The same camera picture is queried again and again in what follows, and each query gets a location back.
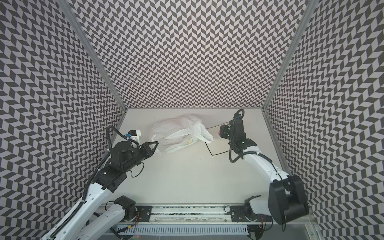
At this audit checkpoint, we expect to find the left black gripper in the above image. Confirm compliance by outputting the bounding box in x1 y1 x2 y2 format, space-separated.
122 141 159 173

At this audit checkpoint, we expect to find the white plastic bag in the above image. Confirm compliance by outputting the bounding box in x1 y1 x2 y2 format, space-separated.
149 115 214 154

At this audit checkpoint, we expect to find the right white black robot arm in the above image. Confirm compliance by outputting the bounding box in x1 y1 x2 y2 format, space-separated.
219 109 310 226

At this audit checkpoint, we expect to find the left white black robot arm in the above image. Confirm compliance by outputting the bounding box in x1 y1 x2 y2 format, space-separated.
42 126 159 240

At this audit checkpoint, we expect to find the white square plate black rim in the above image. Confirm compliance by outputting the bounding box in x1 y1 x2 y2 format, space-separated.
206 122 230 156

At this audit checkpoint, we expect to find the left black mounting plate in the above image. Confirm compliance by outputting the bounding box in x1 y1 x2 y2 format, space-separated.
124 205 153 223

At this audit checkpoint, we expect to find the black mounting plate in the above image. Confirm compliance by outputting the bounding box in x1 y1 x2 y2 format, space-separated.
225 205 273 223
124 205 153 223

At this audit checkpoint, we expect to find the white vented strip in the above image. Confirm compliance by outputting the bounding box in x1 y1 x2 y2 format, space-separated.
117 225 249 236

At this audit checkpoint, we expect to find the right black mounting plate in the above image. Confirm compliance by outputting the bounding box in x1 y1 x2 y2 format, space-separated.
225 205 273 223

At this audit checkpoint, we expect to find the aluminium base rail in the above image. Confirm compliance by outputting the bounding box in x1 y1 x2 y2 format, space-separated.
98 203 316 226

